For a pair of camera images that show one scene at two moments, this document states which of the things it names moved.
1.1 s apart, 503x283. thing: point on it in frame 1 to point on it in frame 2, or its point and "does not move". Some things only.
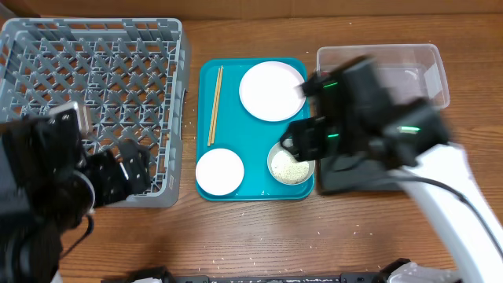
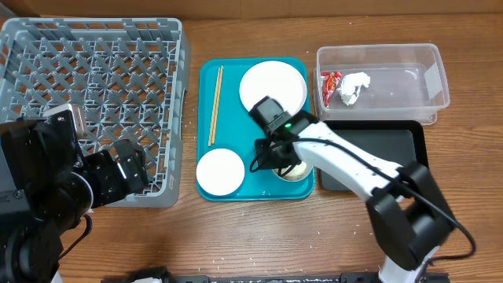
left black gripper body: x=119 y=173 does not move
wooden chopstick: x=214 y=107 does not move
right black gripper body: x=317 y=141 to x=268 y=159
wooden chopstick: x=217 y=109 does not move
